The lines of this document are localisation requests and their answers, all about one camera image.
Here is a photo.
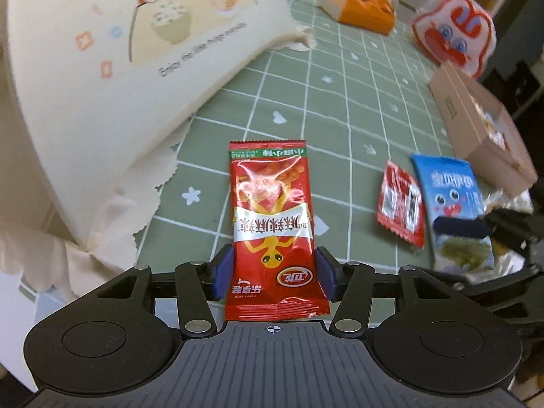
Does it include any blue seaweed snack bag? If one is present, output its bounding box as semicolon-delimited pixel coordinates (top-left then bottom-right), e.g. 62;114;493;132
412;154;494;275

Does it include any red spicy snack packet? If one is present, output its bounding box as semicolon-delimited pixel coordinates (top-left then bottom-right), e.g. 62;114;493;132
225;140;330;321

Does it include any red white snack packet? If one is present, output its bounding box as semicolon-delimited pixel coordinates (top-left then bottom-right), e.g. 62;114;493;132
376;161;425;249

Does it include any pink cardboard box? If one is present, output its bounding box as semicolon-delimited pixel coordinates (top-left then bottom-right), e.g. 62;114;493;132
429;62;538;197

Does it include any green grid tablecloth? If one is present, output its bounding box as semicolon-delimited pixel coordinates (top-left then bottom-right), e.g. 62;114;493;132
137;0;453;273

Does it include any red rabbit plastic bag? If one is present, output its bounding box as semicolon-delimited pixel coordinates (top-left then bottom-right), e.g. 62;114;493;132
411;0;497;78

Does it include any cream cartoon canvas bag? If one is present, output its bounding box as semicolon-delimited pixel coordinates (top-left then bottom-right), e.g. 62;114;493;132
1;0;316;298

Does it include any orange tissue box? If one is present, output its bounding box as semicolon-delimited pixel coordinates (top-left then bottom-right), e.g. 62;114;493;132
318;0;396;35

